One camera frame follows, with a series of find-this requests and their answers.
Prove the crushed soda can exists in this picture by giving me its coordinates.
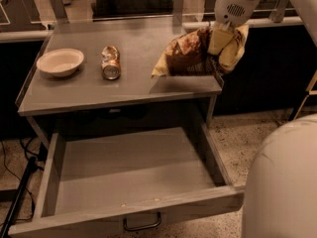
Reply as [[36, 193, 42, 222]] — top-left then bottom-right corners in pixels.
[[101, 46, 121, 80]]

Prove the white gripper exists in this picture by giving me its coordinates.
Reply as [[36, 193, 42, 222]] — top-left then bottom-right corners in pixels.
[[208, 0, 260, 56]]

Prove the grey counter cabinet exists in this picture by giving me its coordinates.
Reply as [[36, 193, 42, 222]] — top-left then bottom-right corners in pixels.
[[17, 16, 222, 146]]

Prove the grey open drawer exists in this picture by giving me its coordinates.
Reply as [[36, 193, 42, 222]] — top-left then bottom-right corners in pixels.
[[9, 117, 244, 238]]

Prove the black pole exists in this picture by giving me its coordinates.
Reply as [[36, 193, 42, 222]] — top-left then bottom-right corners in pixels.
[[0, 157, 37, 238]]

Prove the white horizontal rail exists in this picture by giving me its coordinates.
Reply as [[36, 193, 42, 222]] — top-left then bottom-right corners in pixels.
[[0, 16, 305, 45]]

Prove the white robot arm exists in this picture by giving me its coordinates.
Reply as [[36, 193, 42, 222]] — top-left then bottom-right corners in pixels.
[[208, 0, 317, 238]]

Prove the black floor cable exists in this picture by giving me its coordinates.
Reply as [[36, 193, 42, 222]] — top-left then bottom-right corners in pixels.
[[0, 137, 41, 223]]

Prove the brown chip bag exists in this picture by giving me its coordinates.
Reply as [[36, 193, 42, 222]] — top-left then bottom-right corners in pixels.
[[152, 25, 249, 77]]

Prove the white paper bowl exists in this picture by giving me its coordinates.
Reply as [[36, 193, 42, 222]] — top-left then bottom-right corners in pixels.
[[37, 49, 84, 77]]

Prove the black drawer handle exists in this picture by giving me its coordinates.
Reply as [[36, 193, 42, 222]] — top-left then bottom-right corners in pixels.
[[123, 212, 161, 232]]

